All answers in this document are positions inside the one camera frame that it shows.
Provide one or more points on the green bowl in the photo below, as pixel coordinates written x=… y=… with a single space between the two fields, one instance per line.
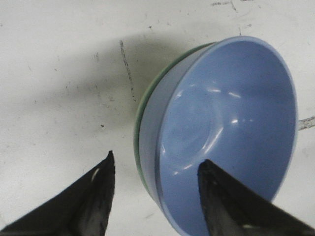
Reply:
x=142 y=104

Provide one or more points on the blue bowl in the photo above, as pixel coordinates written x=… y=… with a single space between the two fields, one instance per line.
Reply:
x=233 y=103

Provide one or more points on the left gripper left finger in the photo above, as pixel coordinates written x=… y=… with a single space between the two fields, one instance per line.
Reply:
x=82 y=209

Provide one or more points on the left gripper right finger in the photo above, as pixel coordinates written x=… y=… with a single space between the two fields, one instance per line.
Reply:
x=232 y=209

